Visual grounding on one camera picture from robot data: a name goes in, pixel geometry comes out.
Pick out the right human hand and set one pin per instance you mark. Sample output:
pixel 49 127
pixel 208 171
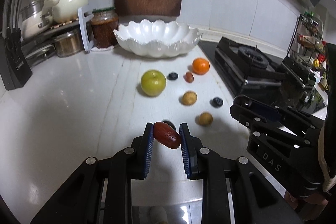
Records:
pixel 308 208

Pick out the white scalloped ceramic bowl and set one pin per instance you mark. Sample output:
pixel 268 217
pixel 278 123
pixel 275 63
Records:
pixel 157 39

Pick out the red date fruit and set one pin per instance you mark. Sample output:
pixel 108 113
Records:
pixel 166 135

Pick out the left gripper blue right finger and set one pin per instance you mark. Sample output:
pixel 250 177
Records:
pixel 187 149

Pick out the white ceramic teapot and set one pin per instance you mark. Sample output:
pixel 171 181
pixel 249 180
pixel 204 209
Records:
pixel 67 10

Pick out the reddish grape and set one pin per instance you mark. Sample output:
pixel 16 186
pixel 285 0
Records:
pixel 189 77

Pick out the white pot with lid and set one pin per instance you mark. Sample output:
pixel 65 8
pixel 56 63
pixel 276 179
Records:
pixel 32 23

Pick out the black wire spice rack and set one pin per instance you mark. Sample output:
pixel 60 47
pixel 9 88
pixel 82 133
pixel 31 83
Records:
pixel 306 51

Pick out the green apple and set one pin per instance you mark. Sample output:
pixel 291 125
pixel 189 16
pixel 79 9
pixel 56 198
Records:
pixel 153 82

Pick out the black gas stove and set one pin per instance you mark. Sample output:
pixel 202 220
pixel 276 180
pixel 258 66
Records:
pixel 248 71

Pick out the tan longan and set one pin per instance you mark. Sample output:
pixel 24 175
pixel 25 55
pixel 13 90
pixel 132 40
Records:
pixel 189 98
pixel 205 119

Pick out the dark blueberry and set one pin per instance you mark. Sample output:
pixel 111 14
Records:
pixel 173 76
pixel 217 102

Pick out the steel pot lower shelf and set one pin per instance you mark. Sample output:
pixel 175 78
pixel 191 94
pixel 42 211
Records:
pixel 68 44

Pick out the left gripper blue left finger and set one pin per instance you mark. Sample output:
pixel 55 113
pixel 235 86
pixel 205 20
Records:
pixel 148 140

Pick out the orange tangerine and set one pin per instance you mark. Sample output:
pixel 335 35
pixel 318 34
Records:
pixel 200 66

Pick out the black knife block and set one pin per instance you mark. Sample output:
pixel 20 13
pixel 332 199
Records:
pixel 15 71

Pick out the dark grape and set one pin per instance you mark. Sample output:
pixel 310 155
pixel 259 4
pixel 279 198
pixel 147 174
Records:
pixel 170 124

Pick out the glass jar green lid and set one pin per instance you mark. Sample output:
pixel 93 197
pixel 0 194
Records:
pixel 103 23

